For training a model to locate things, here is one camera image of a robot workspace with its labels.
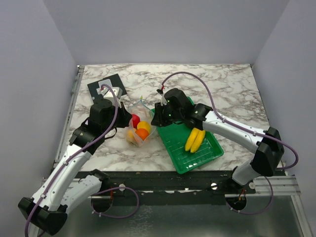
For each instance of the yellow lemon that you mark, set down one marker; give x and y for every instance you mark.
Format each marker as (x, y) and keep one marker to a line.
(144, 125)

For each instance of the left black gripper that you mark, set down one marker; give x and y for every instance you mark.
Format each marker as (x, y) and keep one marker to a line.
(126, 116)

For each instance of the black network box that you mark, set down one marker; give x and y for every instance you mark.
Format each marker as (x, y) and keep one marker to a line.
(113, 81)

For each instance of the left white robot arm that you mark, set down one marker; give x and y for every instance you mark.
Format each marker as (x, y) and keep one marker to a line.
(50, 205)

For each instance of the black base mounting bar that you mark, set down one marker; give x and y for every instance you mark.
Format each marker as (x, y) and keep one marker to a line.
(172, 188)

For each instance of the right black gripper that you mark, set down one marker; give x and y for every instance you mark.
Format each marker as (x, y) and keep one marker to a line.
(159, 119)

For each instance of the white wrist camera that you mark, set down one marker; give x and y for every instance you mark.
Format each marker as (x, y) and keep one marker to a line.
(113, 96)
(163, 100)

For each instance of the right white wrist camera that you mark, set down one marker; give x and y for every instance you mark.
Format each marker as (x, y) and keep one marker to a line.
(163, 100)

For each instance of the white grey small router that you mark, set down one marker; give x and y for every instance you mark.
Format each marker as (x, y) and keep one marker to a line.
(104, 85)

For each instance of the green plastic tray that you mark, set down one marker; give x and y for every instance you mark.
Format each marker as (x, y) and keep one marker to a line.
(174, 138)

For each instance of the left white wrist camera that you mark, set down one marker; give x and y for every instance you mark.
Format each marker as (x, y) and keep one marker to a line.
(113, 96)

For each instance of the red apple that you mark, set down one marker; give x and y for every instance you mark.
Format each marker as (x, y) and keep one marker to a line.
(135, 120)

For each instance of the orange fruit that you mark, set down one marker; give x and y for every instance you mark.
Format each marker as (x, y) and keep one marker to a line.
(142, 133)

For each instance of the yellow banana bunch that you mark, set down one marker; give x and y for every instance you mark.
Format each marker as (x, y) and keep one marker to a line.
(195, 140)

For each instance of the clear zip top bag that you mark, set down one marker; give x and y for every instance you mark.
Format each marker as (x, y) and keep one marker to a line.
(145, 114)

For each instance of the orange peach with leaf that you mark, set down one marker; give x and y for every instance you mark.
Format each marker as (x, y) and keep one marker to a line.
(130, 136)

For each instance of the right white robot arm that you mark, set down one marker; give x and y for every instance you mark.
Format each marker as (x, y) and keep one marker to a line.
(264, 144)

